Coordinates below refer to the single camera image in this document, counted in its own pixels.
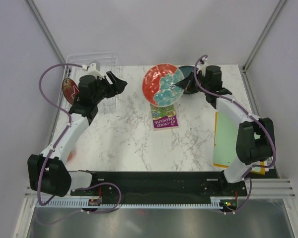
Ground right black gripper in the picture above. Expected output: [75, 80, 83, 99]
[177, 69, 210, 93]

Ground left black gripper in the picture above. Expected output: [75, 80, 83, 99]
[92, 71, 127, 104]

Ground dark teal glazed plate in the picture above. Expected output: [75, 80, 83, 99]
[179, 65, 197, 91]

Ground red and blue plate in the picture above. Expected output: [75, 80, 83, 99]
[142, 63, 185, 107]

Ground red floral small plate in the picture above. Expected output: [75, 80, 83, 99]
[62, 78, 79, 105]

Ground grey-blue plate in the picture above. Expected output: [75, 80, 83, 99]
[183, 90, 200, 95]

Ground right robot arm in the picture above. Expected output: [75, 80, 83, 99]
[175, 65, 276, 195]

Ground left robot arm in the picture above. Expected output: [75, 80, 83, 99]
[27, 71, 127, 197]

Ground purple treehouse book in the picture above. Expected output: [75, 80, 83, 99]
[150, 105, 178, 130]

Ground green paper folder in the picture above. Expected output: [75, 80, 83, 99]
[213, 112, 238, 168]

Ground clear wire dish rack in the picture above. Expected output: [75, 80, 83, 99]
[58, 51, 126, 114]

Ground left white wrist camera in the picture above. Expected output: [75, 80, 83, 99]
[82, 61, 106, 80]

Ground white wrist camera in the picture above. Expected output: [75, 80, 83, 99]
[197, 55, 210, 74]
[82, 61, 106, 80]

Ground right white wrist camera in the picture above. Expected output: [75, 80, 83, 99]
[197, 55, 210, 74]

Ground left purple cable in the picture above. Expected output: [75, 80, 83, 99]
[36, 63, 122, 214]

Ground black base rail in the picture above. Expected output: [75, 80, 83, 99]
[71, 172, 247, 205]

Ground aluminium frame rail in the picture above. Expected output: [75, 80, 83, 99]
[24, 177, 298, 199]

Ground white slotted cable duct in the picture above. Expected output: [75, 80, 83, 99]
[36, 197, 239, 211]

